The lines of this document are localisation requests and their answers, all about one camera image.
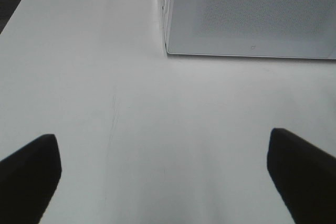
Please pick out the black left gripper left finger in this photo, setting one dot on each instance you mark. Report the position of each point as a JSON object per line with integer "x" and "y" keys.
{"x": 29, "y": 178}

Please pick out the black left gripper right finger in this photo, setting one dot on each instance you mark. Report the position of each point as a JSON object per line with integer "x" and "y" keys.
{"x": 304, "y": 176}

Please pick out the white microwave oven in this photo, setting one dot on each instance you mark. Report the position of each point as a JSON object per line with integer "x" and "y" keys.
{"x": 166, "y": 6}

